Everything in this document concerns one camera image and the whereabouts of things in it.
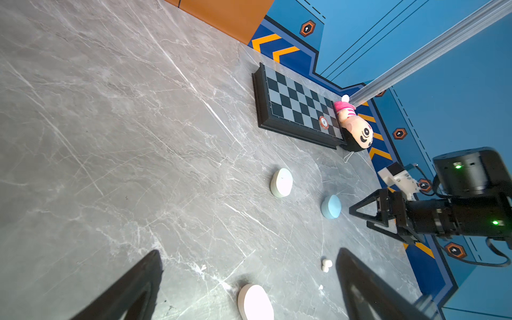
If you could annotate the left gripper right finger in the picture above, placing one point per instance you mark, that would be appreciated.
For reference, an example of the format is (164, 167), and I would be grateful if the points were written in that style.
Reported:
(367, 296)

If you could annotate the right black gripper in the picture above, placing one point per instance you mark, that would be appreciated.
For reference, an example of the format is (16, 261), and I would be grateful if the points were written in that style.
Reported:
(381, 207)

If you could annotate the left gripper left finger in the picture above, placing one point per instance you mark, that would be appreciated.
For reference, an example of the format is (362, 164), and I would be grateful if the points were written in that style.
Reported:
(133, 296)

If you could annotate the blue earbud case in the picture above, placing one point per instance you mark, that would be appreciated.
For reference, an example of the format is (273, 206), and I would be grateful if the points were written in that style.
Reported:
(331, 207)

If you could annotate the mint green earbud case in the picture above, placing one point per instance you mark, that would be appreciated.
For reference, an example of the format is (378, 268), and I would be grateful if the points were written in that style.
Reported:
(281, 183)

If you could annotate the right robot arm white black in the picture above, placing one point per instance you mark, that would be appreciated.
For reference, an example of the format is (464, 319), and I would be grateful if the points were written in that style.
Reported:
(470, 195)

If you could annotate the white earbud case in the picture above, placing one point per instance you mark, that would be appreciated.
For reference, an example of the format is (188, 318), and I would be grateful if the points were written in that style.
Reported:
(254, 303)

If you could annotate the white earbud near blue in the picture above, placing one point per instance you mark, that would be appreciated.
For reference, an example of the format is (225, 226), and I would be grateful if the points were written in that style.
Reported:
(327, 264)

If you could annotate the pink plush toy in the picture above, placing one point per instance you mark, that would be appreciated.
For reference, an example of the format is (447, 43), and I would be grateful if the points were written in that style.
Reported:
(357, 132)

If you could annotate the red poker chip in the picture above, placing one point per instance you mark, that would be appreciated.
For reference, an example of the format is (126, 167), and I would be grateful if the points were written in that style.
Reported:
(323, 123)

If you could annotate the black grey checkerboard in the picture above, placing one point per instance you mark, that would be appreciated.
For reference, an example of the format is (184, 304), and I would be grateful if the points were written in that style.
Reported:
(287, 107)

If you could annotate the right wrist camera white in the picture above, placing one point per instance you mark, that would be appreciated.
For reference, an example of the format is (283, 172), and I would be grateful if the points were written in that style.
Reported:
(396, 174)

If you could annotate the right aluminium corner post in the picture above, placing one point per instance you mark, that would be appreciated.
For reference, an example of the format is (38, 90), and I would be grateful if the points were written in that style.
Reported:
(473, 24)

